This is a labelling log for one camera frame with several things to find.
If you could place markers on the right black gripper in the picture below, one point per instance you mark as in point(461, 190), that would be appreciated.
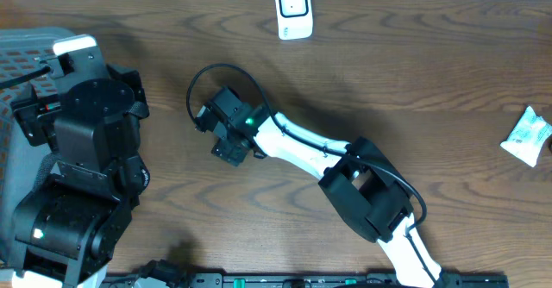
point(230, 154)

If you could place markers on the light blue wipes pack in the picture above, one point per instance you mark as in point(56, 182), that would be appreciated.
point(526, 140)

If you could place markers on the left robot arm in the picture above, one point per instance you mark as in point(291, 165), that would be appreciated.
point(67, 226)

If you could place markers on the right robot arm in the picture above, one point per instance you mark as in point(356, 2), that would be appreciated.
point(364, 188)

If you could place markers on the white barcode scanner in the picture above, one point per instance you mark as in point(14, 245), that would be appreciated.
point(294, 18)

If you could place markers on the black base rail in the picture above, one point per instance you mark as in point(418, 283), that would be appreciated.
point(217, 280)

